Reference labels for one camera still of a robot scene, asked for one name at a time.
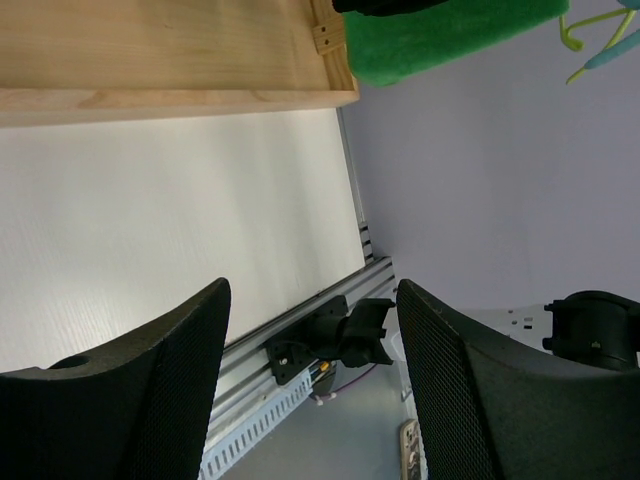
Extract lime green plastic hanger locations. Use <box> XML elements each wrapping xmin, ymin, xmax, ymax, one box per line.
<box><xmin>557</xmin><ymin>1</ymin><xmax>639</xmax><ymax>86</ymax></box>

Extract smartphone on lower surface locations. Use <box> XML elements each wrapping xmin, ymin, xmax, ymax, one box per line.
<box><xmin>399</xmin><ymin>419</ymin><xmax>427</xmax><ymax>480</ymax></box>

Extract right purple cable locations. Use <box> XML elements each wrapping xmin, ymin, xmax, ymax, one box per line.
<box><xmin>309</xmin><ymin>362</ymin><xmax>384</xmax><ymax>406</ymax></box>

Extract wooden clothes rack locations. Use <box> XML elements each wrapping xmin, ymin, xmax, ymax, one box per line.
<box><xmin>1</xmin><ymin>1</ymin><xmax>359</xmax><ymax>127</ymax></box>

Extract green microfibre cloth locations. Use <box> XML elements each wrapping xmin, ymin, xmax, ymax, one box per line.
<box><xmin>334</xmin><ymin>1</ymin><xmax>569</xmax><ymax>87</ymax></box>

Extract teal plastic hanger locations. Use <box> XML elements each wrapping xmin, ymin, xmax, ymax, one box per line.
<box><xmin>584</xmin><ymin>0</ymin><xmax>639</xmax><ymax>70</ymax></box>

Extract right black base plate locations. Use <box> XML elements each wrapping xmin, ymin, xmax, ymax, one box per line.
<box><xmin>265</xmin><ymin>295</ymin><xmax>349</xmax><ymax>386</ymax></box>

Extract grey slotted cable duct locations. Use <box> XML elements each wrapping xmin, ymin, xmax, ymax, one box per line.
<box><xmin>198</xmin><ymin>371</ymin><xmax>312</xmax><ymax>479</ymax></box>

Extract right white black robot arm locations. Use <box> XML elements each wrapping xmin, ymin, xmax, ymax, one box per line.
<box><xmin>307</xmin><ymin>281</ymin><xmax>639</xmax><ymax>375</ymax></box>

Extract black trousers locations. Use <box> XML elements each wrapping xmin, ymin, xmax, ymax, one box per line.
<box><xmin>332</xmin><ymin>0</ymin><xmax>447</xmax><ymax>17</ymax></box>

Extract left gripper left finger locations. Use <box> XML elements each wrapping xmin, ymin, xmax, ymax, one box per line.
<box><xmin>1</xmin><ymin>278</ymin><xmax>231</xmax><ymax>479</ymax></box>

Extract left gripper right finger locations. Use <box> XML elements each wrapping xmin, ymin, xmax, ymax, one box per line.
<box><xmin>396</xmin><ymin>279</ymin><xmax>639</xmax><ymax>479</ymax></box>

